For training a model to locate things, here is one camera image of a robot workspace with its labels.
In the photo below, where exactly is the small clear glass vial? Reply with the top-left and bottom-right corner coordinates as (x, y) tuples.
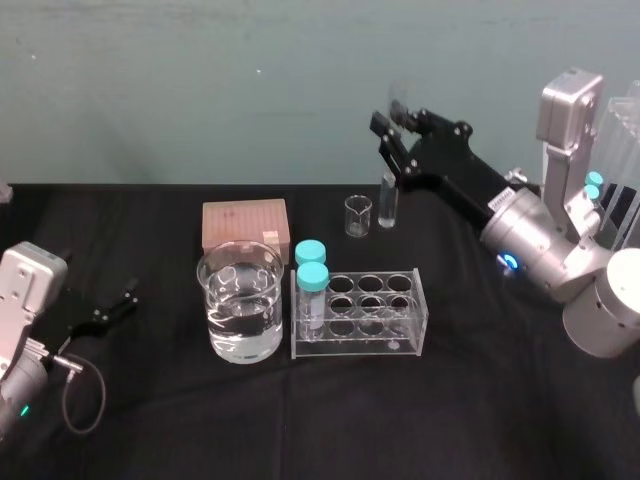
(378, 171), (399, 229)

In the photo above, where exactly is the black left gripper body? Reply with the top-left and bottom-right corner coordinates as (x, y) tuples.
(36, 283), (104, 352)

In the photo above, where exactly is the tall clear acrylic stand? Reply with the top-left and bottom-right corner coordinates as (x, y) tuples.
(597, 79), (640, 251)

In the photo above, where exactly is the small empty glass beaker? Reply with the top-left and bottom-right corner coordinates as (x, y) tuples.
(343, 195), (373, 238)

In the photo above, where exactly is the brown plastic tip box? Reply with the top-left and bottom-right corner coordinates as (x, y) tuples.
(201, 198), (292, 264)

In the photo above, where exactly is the teal capped test tube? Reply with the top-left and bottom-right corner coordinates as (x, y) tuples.
(294, 240), (328, 281)
(296, 261), (331, 342)

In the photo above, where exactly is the thin dark gripper cable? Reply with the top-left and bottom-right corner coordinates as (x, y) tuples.
(53, 349), (108, 434)

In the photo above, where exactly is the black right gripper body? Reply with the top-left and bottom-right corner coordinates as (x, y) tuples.
(398, 108), (517, 222)

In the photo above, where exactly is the clear acrylic test tube rack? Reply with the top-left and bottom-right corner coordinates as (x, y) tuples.
(289, 268), (431, 360)

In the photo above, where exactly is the black table cloth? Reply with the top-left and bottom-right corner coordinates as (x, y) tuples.
(0, 182), (640, 480)

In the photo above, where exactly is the large glass beaker with water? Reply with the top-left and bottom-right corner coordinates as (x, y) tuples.
(196, 241), (285, 365)

